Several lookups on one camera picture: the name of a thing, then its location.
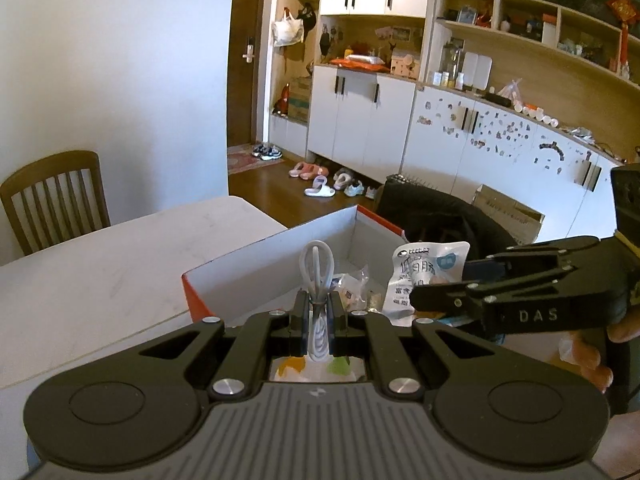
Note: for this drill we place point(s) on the lower white cabinet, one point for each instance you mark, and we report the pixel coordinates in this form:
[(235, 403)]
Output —
[(360, 120)]

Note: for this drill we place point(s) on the red cardboard box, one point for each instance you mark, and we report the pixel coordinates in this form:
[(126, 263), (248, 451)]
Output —
[(280, 270)]

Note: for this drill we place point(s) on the white marble desktop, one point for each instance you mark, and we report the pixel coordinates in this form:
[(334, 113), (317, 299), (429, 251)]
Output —
[(100, 285)]

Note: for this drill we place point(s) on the red bottle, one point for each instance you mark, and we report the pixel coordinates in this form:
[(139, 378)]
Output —
[(285, 100)]

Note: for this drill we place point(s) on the white blue sausage packet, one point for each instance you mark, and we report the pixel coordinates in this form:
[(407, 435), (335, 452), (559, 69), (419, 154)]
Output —
[(425, 270)]

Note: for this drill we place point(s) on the brown door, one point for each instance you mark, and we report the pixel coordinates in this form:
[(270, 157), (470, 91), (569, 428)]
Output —
[(245, 85)]

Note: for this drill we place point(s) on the grey slipper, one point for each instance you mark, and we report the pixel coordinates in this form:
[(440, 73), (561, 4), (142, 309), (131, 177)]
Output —
[(341, 177)]

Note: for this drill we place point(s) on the stickered white sideboard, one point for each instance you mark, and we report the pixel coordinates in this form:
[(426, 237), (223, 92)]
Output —
[(500, 160)]

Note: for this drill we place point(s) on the black jacket on chair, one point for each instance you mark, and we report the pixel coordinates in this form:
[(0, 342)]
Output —
[(450, 215)]

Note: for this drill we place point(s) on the red knot ornament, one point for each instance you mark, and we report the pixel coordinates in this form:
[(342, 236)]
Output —
[(621, 10)]

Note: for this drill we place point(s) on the patterned door mat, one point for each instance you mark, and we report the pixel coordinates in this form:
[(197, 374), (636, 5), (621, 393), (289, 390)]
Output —
[(242, 162)]

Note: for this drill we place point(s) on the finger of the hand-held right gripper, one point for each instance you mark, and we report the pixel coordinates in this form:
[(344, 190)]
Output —
[(445, 300), (540, 257)]

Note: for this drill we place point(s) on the clear bun packet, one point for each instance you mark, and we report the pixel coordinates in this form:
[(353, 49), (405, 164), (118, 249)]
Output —
[(352, 290)]

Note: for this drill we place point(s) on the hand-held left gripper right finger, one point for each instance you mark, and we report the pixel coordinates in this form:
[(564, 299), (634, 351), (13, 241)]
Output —
[(339, 320)]

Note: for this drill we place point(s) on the white hanging bag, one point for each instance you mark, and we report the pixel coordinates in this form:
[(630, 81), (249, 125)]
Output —
[(287, 30)]

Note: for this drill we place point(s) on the small clear plastic bag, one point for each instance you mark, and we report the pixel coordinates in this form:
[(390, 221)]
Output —
[(511, 92)]

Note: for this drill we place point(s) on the black hanging hat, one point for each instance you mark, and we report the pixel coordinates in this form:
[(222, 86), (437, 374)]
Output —
[(307, 20)]

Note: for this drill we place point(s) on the white slipper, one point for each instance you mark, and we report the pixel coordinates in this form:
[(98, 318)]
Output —
[(320, 191)]

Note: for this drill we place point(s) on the long wooden wall shelf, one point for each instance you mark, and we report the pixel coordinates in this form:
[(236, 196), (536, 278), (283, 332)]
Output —
[(550, 40)]

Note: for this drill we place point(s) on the open cardboard floor box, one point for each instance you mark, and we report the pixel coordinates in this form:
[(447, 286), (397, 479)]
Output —
[(510, 212)]

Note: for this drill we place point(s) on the orange parcel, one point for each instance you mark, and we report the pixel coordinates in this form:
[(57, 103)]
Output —
[(360, 61)]

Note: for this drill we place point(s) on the wooden slat-back chair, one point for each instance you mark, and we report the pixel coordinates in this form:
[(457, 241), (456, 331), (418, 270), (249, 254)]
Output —
[(55, 195)]

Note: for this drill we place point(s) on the small wooden drawer box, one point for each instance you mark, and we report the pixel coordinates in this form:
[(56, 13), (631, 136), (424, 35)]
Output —
[(405, 65)]

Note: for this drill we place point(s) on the dark sneaker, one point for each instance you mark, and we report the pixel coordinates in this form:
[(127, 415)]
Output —
[(260, 151), (274, 153)]

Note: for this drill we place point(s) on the person's right hand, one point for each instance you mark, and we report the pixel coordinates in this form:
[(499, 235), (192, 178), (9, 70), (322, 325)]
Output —
[(592, 360)]

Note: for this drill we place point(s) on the printed cardboard carton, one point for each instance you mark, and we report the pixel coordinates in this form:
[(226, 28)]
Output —
[(300, 100)]

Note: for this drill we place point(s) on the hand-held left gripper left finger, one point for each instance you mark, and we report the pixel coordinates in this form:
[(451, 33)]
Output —
[(301, 320)]

